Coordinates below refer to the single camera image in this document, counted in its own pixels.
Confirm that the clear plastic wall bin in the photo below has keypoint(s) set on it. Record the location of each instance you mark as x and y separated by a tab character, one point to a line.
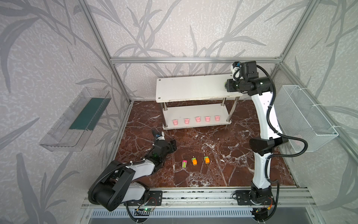
74	128

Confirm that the white two-tier shelf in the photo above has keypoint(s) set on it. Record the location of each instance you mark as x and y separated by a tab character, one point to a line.
194	88

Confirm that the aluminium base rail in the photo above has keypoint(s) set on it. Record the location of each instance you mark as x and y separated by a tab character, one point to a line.
221	197

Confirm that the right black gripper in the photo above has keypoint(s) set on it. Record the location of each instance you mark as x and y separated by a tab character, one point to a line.
229	85

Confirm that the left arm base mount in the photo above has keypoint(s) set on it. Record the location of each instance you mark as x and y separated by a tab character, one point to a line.
150	198

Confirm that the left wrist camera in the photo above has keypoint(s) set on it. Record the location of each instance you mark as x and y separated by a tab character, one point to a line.
158	136

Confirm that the white wire mesh basket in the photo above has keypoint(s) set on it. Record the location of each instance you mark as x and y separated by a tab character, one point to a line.
300	117

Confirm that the orange toy car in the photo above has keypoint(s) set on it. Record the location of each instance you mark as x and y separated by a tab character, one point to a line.
194	161
207	159

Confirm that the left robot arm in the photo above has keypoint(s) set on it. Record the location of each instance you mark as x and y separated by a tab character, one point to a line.
116	185

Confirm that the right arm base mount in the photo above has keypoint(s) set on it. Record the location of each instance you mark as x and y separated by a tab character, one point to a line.
249	198

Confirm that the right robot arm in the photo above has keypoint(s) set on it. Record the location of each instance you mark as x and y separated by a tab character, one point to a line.
264	145

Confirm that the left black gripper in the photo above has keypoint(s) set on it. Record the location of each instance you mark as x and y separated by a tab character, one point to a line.
167	144

